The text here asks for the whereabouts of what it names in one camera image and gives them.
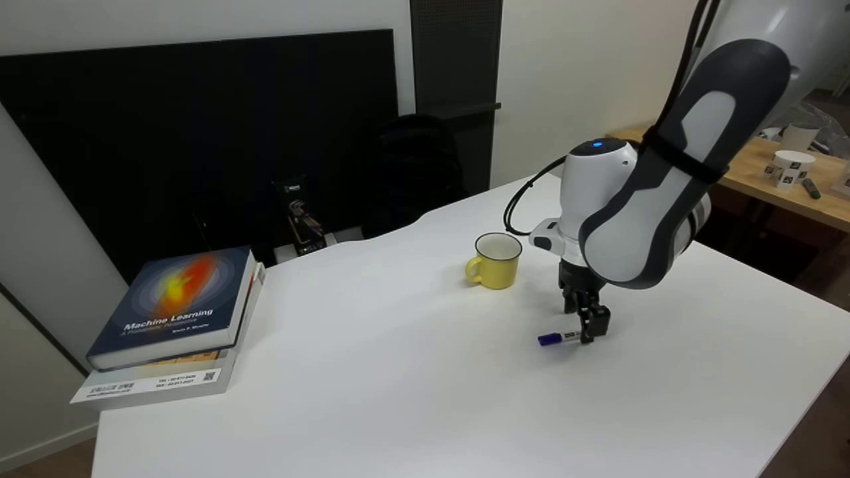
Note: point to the clear plastic bag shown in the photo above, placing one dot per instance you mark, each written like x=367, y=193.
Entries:
x=820, y=124

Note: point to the blue book with orange cover art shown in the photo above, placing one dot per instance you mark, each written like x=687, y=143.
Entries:
x=176, y=300

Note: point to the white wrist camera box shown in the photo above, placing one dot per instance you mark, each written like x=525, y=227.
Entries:
x=553, y=238

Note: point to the small grey hand tool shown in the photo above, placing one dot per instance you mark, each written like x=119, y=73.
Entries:
x=812, y=186

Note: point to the black camera on stand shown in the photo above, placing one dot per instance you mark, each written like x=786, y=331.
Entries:
x=305, y=220

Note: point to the dark grey pillar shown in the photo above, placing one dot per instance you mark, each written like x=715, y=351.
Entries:
x=455, y=53

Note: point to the stack of books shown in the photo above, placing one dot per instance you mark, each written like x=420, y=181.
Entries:
x=151, y=384

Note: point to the yellow enamel cup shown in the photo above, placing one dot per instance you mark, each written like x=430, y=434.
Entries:
x=500, y=270

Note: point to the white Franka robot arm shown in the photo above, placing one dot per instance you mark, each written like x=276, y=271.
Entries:
x=673, y=175

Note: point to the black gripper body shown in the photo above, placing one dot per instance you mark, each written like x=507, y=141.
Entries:
x=580, y=284

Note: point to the wooden side table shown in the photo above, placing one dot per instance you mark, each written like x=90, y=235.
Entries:
x=780, y=190

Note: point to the white marker with blue cap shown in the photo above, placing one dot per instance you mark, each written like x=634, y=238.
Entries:
x=553, y=337

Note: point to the large black panel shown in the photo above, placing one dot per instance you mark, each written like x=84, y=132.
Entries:
x=176, y=134

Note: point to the white paper cup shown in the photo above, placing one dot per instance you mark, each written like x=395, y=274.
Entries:
x=791, y=169

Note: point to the black office chair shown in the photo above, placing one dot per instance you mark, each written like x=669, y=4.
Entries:
x=416, y=169

